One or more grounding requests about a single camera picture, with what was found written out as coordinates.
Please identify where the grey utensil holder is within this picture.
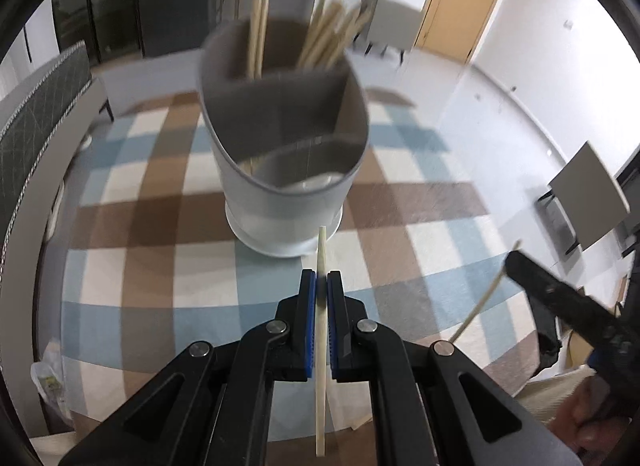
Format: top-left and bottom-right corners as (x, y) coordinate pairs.
(198, 18), (371, 257)

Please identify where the grey nightstand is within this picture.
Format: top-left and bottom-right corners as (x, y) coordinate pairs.
(367, 0), (426, 64)

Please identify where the bundle of wooden chopsticks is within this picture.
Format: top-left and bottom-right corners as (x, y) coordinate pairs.
(296, 0), (373, 70)

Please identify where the brown cardboard piece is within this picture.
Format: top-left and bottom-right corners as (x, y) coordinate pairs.
(562, 331), (596, 372)

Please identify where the grey chair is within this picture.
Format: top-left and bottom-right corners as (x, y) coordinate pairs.
(537, 142), (631, 254)

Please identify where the grey bed frame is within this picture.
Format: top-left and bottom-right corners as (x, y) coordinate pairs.
(0, 63), (113, 439)

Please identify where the pale wooden chopstick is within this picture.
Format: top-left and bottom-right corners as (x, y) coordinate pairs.
(448, 240), (522, 343)
(255, 0), (272, 80)
(315, 227), (328, 457)
(247, 0), (263, 79)

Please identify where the dark glass wardrobe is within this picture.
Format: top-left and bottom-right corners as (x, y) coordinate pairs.
(50, 0), (148, 66)

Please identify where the person's right hand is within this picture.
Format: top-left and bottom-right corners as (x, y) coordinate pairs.
(552, 373), (626, 454)

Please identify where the clear plastic bag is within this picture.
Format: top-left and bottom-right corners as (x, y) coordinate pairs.
(30, 346), (76, 427)

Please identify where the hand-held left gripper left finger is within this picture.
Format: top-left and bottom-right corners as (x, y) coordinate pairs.
(57, 270), (318, 466)

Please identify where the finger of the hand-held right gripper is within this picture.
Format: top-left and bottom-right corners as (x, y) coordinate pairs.
(527, 291), (562, 377)
(504, 250), (631, 362)

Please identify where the white wardrobe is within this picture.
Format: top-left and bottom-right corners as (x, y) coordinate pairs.
(10, 0), (58, 76)

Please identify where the checked tablecloth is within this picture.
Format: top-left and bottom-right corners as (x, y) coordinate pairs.
(37, 88), (551, 434)

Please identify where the beige cloth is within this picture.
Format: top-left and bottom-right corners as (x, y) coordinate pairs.
(520, 366), (596, 427)

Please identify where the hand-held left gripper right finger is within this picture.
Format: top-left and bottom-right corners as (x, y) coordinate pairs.
(327, 270), (586, 466)

